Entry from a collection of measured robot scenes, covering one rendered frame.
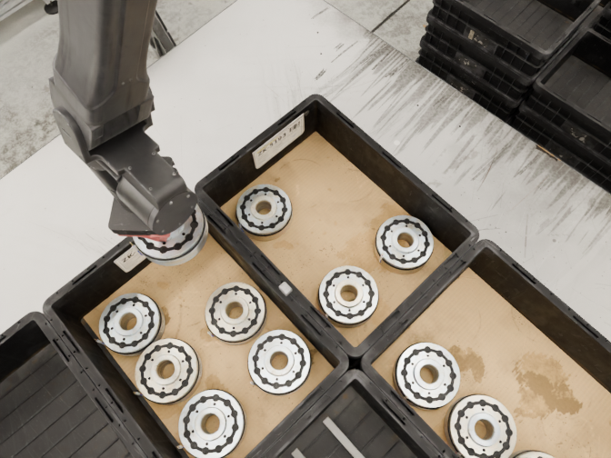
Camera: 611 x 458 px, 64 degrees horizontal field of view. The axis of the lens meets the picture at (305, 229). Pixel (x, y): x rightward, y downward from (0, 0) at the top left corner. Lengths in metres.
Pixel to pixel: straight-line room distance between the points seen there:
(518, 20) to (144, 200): 1.50
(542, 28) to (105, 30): 1.58
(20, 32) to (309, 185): 1.97
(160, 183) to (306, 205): 0.49
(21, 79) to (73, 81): 2.07
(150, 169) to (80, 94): 0.10
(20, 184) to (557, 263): 1.18
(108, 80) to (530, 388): 0.77
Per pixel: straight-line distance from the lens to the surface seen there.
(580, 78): 1.90
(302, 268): 0.89
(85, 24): 0.38
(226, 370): 0.87
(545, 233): 1.17
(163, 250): 0.71
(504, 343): 0.92
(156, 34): 1.52
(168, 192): 0.49
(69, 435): 0.93
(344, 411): 0.85
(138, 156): 0.51
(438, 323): 0.89
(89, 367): 0.82
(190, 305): 0.90
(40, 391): 0.96
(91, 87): 0.43
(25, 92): 2.46
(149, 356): 0.87
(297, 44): 1.34
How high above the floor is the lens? 1.68
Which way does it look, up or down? 67 degrees down
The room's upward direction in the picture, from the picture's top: 2 degrees counter-clockwise
